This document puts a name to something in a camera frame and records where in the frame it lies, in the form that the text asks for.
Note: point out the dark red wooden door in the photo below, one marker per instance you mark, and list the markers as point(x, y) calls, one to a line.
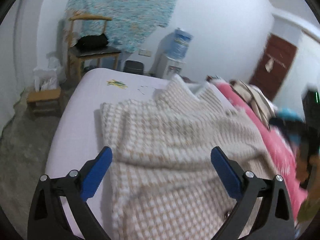
point(273, 66)

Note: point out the turquoise floral hanging cloth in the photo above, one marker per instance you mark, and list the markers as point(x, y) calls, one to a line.
point(132, 20)

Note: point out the teal fleece garment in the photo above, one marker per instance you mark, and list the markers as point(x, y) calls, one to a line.
point(290, 124)

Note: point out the wooden armchair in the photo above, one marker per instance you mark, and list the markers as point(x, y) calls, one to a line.
point(78, 58)

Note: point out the beige and white clothes pile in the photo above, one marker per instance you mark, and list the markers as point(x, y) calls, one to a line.
point(263, 108)

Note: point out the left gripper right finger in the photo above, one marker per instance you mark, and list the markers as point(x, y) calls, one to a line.
point(274, 219)

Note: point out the pink floral fleece blanket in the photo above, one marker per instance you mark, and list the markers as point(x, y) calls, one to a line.
point(281, 152)

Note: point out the beige white houndstooth coat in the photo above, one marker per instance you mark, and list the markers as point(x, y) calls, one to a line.
point(163, 183)

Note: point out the black waste bin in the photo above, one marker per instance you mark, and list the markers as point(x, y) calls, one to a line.
point(134, 67)

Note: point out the lilac printed bed sheet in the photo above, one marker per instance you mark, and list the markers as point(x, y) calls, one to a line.
point(79, 136)

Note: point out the small wooden stool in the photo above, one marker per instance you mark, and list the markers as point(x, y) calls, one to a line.
point(45, 103)

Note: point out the wall power socket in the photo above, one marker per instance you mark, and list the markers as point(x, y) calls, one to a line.
point(144, 52)

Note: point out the white curtain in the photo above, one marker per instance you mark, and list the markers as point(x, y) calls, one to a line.
point(18, 54)

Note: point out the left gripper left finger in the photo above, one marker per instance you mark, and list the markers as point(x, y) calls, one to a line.
point(47, 218)

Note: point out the black garment on chair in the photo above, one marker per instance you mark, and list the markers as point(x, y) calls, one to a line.
point(92, 43)

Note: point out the white plastic bags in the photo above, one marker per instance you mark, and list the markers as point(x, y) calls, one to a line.
point(50, 76)

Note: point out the white water dispenser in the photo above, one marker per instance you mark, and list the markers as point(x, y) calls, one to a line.
point(168, 67)

